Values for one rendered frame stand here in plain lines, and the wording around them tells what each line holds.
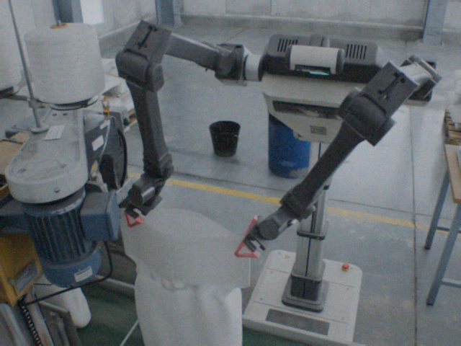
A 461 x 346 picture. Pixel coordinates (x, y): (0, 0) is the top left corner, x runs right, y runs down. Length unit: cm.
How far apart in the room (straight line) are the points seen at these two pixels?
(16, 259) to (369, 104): 94
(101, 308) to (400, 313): 161
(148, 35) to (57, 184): 39
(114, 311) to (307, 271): 90
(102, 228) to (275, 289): 136
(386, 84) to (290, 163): 272
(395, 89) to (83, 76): 66
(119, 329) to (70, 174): 113
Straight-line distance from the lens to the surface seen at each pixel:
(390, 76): 88
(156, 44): 99
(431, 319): 265
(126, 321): 200
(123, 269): 218
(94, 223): 104
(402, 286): 278
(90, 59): 101
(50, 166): 101
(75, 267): 111
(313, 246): 194
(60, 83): 100
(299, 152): 351
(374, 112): 87
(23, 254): 124
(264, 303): 218
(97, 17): 816
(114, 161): 149
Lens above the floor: 186
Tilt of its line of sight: 30 degrees down
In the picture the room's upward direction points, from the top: 1 degrees counter-clockwise
